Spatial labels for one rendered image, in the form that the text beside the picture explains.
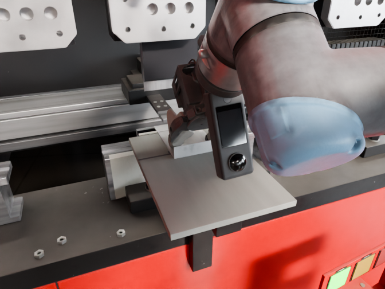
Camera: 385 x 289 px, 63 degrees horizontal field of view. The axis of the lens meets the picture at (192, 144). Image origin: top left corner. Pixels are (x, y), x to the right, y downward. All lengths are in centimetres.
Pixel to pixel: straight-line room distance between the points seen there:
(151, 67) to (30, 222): 35
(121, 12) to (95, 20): 55
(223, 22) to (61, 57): 81
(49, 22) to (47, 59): 57
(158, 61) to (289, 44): 35
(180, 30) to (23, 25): 22
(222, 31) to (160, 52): 27
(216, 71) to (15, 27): 29
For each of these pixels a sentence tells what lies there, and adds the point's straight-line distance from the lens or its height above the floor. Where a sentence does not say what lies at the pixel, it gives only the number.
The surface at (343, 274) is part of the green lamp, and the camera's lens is 63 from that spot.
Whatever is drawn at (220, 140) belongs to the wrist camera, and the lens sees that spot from 39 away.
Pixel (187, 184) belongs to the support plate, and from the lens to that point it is 46.
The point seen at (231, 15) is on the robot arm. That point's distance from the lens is 28.
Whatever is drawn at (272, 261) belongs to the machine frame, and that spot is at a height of 70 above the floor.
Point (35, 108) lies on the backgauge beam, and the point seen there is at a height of 99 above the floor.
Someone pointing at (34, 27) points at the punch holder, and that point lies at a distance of 50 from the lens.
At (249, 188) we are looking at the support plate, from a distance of 46.
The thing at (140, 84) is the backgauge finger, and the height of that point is 103.
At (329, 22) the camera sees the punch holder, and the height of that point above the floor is 119.
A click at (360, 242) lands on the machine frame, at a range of 95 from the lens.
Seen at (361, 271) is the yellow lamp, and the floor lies 80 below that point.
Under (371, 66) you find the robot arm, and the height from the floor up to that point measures 121.
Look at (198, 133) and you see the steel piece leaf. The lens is 60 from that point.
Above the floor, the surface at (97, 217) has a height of 88.
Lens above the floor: 127
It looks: 29 degrees down
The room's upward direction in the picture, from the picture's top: straight up
